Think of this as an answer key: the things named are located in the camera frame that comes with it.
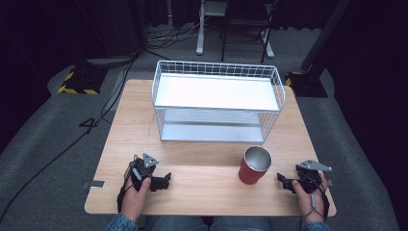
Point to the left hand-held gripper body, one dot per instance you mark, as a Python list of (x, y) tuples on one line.
[(141, 170)]

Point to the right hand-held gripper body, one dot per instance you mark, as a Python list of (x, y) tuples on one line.
[(309, 178)]

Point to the red cup with metal inside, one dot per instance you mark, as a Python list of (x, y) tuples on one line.
[(253, 168)]

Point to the person's right hand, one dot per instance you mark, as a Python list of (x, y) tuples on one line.
[(312, 205)]

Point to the person's left hand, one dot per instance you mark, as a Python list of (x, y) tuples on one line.
[(134, 200)]

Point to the small grey tape piece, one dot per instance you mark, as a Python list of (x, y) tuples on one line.
[(330, 183)]

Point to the grey tape strip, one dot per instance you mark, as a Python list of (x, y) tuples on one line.
[(96, 184)]

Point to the person's right denim sleeve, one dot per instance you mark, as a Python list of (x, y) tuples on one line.
[(316, 227)]

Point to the person's denim sleeve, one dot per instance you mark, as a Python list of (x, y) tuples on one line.
[(316, 227), (120, 224)]

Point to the person's left denim sleeve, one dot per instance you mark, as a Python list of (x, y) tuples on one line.
[(120, 224)]

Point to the black yellow-striped stand base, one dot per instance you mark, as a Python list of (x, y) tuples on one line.
[(81, 80), (308, 85)]

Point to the white desk leg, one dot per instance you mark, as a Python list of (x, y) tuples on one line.
[(201, 32), (268, 45)]

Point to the black slanted stand pole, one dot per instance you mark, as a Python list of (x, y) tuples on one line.
[(324, 35)]

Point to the black chair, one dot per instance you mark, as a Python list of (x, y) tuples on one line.
[(247, 22)]

